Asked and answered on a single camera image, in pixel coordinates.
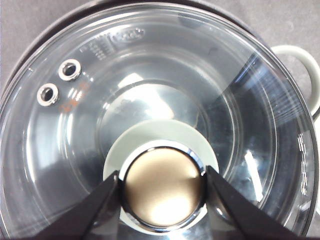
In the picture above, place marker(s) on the glass pot lid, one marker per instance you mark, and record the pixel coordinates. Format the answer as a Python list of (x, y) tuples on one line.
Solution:
[(157, 93)]

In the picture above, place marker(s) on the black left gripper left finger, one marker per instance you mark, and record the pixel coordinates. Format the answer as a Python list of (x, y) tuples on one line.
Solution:
[(81, 219)]

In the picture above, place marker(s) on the green electric steamer pot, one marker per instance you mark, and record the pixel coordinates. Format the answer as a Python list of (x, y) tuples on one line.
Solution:
[(27, 59)]

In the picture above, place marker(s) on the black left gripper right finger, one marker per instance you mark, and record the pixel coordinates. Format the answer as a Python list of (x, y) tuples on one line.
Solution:
[(248, 220)]

